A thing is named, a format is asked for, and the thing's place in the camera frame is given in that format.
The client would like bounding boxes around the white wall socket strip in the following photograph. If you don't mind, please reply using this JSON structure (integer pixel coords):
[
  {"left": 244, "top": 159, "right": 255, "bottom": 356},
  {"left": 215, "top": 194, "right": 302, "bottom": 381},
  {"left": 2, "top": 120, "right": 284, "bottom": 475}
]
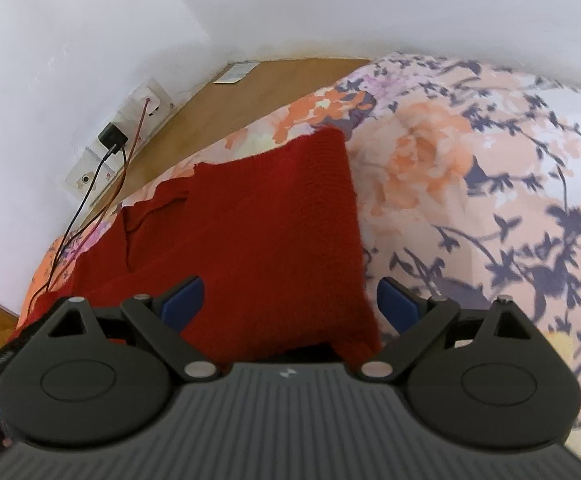
[{"left": 64, "top": 78, "right": 176, "bottom": 205}]

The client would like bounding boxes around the black power adapter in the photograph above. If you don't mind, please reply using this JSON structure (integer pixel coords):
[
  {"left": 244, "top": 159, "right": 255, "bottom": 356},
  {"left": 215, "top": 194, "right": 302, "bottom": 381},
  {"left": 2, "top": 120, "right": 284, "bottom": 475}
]
[{"left": 97, "top": 122, "right": 128, "bottom": 154}]

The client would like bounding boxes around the wooden bed frame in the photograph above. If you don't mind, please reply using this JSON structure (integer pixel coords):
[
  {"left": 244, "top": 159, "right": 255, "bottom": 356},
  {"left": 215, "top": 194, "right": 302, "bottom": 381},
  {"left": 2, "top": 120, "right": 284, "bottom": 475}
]
[{"left": 116, "top": 58, "right": 368, "bottom": 200}]

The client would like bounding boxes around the black cable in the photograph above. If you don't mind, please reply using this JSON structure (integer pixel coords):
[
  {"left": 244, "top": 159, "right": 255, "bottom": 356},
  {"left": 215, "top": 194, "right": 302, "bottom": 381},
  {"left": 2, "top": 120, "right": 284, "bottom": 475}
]
[{"left": 27, "top": 144, "right": 121, "bottom": 313}]

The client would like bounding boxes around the floral orange bedsheet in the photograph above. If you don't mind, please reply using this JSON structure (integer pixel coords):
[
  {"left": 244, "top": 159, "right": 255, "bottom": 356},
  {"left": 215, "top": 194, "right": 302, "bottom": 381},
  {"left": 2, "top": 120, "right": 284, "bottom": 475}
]
[{"left": 17, "top": 52, "right": 581, "bottom": 470}]

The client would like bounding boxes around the red knit cardigan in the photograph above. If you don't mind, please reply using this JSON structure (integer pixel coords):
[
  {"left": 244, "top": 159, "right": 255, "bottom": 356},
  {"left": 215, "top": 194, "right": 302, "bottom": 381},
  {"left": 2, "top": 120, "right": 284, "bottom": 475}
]
[{"left": 29, "top": 128, "right": 380, "bottom": 366}]

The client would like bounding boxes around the small white card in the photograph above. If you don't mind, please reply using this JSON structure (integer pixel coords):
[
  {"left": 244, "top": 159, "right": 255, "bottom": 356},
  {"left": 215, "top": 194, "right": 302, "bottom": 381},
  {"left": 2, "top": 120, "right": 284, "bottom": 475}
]
[{"left": 213, "top": 62, "right": 259, "bottom": 84}]

